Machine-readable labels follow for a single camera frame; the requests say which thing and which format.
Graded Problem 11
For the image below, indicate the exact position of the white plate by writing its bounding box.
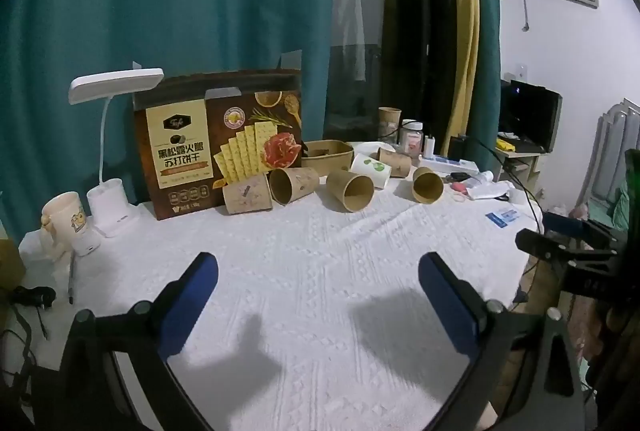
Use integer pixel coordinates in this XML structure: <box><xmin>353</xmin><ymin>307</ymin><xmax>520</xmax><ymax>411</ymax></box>
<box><xmin>351</xmin><ymin>141</ymin><xmax>398</xmax><ymax>158</ymax></box>

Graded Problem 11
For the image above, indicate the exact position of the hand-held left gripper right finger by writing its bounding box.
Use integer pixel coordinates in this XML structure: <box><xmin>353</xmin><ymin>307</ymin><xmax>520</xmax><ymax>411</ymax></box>
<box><xmin>419</xmin><ymin>252</ymin><xmax>586</xmax><ymax>431</ymax></box>

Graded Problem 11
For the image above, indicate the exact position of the teal curtain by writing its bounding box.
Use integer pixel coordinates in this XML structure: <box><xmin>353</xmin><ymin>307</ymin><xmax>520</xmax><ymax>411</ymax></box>
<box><xmin>0</xmin><ymin>0</ymin><xmax>502</xmax><ymax>242</ymax></box>

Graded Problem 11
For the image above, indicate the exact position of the black cable with plug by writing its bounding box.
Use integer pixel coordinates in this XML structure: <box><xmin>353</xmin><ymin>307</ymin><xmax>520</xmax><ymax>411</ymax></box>
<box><xmin>0</xmin><ymin>285</ymin><xmax>57</xmax><ymax>392</ymax></box>

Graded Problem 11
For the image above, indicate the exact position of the white textured tablecloth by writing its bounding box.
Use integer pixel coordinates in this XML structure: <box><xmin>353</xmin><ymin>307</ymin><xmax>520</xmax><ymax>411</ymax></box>
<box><xmin>17</xmin><ymin>142</ymin><xmax>543</xmax><ymax>431</ymax></box>

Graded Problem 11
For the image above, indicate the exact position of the oval brown paper tray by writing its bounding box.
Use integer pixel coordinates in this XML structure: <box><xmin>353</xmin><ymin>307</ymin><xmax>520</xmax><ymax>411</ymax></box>
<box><xmin>301</xmin><ymin>140</ymin><xmax>355</xmax><ymax>176</ymax></box>

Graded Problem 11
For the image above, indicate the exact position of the cream cartoon mug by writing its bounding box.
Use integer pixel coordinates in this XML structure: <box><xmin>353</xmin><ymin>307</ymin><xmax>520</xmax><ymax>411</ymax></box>
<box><xmin>41</xmin><ymin>191</ymin><xmax>92</xmax><ymax>258</ymax></box>

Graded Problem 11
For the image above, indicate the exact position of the brown cracker box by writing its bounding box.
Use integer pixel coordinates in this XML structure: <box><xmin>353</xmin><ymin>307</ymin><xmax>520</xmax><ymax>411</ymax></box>
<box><xmin>132</xmin><ymin>69</ymin><xmax>304</xmax><ymax>221</ymax></box>

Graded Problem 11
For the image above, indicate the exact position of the wooden side desk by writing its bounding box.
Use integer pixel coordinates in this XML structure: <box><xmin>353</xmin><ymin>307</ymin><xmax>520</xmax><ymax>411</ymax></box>
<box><xmin>492</xmin><ymin>142</ymin><xmax>551</xmax><ymax>204</ymax></box>

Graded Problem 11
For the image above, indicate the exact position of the clear jar white lid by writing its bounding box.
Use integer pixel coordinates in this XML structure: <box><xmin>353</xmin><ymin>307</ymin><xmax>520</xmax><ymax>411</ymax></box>
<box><xmin>399</xmin><ymin>121</ymin><xmax>425</xmax><ymax>156</ymax></box>

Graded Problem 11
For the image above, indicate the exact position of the brown paper cup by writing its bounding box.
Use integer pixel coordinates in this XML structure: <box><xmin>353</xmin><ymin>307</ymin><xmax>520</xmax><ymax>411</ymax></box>
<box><xmin>326</xmin><ymin>169</ymin><xmax>375</xmax><ymax>214</ymax></box>
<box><xmin>411</xmin><ymin>166</ymin><xmax>445</xmax><ymax>204</ymax></box>
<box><xmin>222</xmin><ymin>172</ymin><xmax>274</xmax><ymax>215</ymax></box>
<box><xmin>376</xmin><ymin>147</ymin><xmax>413</xmax><ymax>178</ymax></box>
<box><xmin>268</xmin><ymin>167</ymin><xmax>320</xmax><ymax>206</ymax></box>
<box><xmin>377</xmin><ymin>107</ymin><xmax>403</xmax><ymax>146</ymax></box>

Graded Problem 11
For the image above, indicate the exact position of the white desk lamp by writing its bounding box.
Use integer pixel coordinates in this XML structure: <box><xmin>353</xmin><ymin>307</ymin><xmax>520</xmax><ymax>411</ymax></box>
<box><xmin>68</xmin><ymin>68</ymin><xmax>165</xmax><ymax>239</ymax></box>

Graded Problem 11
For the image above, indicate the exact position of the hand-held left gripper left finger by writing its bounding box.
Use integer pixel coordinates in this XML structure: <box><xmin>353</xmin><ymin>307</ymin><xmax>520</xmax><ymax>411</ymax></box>
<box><xmin>60</xmin><ymin>252</ymin><xmax>221</xmax><ymax>431</ymax></box>

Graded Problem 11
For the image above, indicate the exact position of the small black box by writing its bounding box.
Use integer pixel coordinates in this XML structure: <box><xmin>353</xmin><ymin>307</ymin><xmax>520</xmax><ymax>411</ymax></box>
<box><xmin>447</xmin><ymin>136</ymin><xmax>471</xmax><ymax>159</ymax></box>

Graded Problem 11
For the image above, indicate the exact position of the green cloth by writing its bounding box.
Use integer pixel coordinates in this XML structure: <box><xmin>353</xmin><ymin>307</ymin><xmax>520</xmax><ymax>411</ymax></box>
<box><xmin>611</xmin><ymin>149</ymin><xmax>640</xmax><ymax>234</ymax></box>

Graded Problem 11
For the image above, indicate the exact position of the white power strip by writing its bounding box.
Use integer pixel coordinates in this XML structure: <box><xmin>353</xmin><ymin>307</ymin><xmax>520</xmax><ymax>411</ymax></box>
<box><xmin>417</xmin><ymin>155</ymin><xmax>478</xmax><ymax>174</ymax></box>

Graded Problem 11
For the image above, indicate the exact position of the black monitor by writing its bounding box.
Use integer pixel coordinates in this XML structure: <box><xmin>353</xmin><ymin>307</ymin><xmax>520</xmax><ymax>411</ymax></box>
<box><xmin>500</xmin><ymin>79</ymin><xmax>563</xmax><ymax>154</ymax></box>

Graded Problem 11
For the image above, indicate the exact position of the white green-print paper cup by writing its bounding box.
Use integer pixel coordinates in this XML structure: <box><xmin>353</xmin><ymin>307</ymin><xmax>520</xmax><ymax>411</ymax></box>
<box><xmin>349</xmin><ymin>153</ymin><xmax>393</xmax><ymax>190</ymax></box>

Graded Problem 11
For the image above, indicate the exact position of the yellow curtain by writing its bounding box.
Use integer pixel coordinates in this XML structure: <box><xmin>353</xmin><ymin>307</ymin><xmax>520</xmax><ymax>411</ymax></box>
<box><xmin>442</xmin><ymin>0</ymin><xmax>482</xmax><ymax>142</ymax></box>

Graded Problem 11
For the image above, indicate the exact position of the blue white card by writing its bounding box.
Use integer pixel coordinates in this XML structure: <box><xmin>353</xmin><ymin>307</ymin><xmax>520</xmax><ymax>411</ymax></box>
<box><xmin>484</xmin><ymin>208</ymin><xmax>522</xmax><ymax>229</ymax></box>

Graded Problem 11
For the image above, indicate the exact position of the white crumpled tissue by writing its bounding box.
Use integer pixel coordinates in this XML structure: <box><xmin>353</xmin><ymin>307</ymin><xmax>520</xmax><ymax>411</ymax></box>
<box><xmin>467</xmin><ymin>180</ymin><xmax>523</xmax><ymax>202</ymax></box>

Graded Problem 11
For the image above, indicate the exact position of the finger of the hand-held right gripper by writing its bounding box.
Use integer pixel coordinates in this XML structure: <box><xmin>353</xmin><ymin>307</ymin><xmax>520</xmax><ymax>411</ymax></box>
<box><xmin>515</xmin><ymin>228</ymin><xmax>623</xmax><ymax>273</ymax></box>
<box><xmin>542</xmin><ymin>211</ymin><xmax>618</xmax><ymax>242</ymax></box>

